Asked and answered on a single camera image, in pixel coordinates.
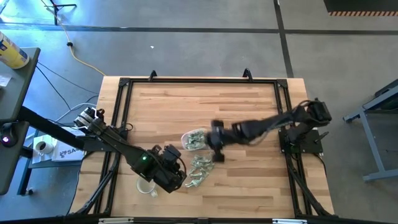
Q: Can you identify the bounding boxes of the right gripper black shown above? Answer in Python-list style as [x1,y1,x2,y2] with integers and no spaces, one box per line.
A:
[206,126,234,164]

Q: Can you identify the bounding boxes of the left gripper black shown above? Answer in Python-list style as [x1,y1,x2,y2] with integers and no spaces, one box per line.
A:
[150,155,188,194]

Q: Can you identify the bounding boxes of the clear plastic container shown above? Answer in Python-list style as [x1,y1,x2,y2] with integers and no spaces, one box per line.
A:
[180,128,210,152]

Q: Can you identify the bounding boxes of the patterned ceramic mug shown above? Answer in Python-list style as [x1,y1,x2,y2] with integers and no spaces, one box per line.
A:
[136,177,159,199]

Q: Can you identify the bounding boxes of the black base lever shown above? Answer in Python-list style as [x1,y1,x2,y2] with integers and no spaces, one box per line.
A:
[313,131,330,144]

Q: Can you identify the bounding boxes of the white printed paper sheet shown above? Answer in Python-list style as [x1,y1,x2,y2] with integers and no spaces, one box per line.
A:
[51,141,85,162]

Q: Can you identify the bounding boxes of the white coffee cup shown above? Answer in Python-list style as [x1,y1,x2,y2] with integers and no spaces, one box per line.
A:
[34,141,54,156]

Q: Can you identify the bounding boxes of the white napkin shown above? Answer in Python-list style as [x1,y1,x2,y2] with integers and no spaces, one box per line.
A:
[32,136,58,165]

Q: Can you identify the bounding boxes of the black diagonal support beam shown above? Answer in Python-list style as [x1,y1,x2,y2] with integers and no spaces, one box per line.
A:
[17,105,86,150]

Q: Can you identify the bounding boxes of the blue framed cart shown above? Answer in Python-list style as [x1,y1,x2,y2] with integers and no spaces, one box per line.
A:
[17,130,85,197]

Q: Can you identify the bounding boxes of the grey metal cart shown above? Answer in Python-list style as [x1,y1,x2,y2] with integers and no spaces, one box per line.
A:
[343,79,398,183]

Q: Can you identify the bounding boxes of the dark grey desk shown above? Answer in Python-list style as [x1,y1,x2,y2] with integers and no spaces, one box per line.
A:
[0,121,30,196]

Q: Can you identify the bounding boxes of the black device red light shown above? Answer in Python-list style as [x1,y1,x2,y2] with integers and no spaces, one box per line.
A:
[0,123,18,147]

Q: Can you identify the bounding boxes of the grey side desk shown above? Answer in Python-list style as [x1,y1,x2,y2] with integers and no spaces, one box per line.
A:
[0,46,41,123]

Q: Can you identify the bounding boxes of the black mat hazard stripes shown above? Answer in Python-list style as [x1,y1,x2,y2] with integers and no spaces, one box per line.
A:
[323,0,398,17]

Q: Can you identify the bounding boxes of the black tripod stand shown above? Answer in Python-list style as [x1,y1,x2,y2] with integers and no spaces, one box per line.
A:
[39,0,78,26]

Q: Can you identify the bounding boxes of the yellow and blue canister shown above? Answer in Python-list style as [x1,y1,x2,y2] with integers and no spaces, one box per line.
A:
[0,30,30,70]

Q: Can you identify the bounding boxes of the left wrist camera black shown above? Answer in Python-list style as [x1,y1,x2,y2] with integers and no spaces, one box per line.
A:
[162,144,183,163]

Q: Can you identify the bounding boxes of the silver metal bracket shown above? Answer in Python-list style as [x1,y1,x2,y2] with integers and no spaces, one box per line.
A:
[272,218,308,224]
[98,217,134,224]

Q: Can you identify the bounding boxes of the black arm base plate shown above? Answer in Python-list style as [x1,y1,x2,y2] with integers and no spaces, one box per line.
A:
[83,129,129,153]
[278,129,324,156]

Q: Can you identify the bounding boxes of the black aluminium table frame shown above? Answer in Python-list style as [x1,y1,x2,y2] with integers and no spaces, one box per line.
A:
[67,76,335,224]

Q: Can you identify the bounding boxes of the white floor cable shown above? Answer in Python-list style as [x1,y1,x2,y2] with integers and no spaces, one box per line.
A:
[55,102,100,123]

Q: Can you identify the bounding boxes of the thin black floor cable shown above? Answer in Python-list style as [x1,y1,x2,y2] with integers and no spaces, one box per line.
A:
[36,61,100,95]
[35,65,72,110]

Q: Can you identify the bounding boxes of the yellow power cord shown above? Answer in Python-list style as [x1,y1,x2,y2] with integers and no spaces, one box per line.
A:
[40,0,106,76]

